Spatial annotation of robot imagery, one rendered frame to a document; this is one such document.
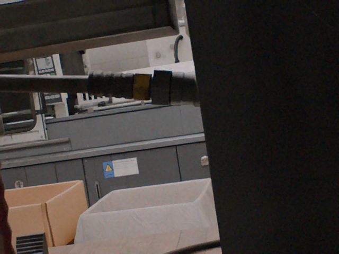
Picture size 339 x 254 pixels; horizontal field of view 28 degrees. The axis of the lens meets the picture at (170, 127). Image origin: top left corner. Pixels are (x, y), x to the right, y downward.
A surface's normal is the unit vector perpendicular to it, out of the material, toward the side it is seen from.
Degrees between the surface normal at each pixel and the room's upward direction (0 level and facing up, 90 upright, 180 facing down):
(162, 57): 90
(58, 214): 89
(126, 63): 90
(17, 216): 88
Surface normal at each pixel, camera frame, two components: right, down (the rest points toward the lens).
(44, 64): -0.32, 0.24
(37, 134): -0.14, 0.09
